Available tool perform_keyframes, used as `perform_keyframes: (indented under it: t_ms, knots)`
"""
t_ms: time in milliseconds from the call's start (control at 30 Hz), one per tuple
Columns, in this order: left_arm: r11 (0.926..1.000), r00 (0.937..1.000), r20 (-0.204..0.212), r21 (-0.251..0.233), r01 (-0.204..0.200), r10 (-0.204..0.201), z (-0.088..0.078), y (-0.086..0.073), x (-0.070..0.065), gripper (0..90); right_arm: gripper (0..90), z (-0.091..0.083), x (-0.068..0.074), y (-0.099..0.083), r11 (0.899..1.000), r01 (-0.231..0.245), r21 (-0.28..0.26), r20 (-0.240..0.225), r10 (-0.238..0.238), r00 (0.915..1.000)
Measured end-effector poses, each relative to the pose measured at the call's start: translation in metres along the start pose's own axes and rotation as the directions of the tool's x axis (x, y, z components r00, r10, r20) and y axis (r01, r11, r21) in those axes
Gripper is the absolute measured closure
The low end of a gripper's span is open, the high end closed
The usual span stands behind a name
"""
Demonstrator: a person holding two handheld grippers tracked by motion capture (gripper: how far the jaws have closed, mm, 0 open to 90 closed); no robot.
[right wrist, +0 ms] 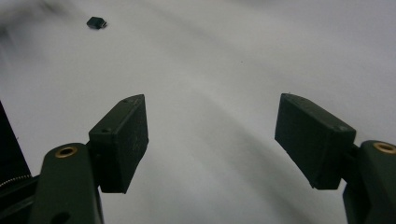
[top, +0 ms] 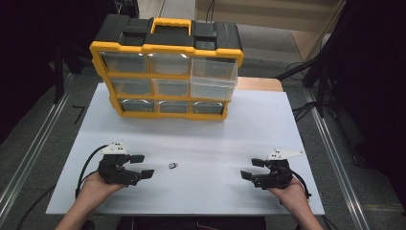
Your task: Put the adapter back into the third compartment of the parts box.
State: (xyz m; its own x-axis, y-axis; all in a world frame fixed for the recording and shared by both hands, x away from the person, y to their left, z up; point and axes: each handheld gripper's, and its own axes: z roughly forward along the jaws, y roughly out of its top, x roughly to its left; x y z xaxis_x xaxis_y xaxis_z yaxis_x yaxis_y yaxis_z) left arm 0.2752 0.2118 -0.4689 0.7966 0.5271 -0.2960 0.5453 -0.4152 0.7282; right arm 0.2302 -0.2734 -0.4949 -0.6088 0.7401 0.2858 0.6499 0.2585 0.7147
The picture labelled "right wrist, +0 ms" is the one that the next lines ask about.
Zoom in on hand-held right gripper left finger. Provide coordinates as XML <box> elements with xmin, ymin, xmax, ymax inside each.
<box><xmin>28</xmin><ymin>93</ymin><xmax>149</xmax><ymax>224</ymax></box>

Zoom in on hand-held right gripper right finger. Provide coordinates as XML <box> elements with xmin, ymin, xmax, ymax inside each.
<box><xmin>274</xmin><ymin>92</ymin><xmax>396</xmax><ymax>224</ymax></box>

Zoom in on small black adapter plug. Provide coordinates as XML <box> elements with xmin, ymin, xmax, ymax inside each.
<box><xmin>86</xmin><ymin>16</ymin><xmax>108</xmax><ymax>31</ymax></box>

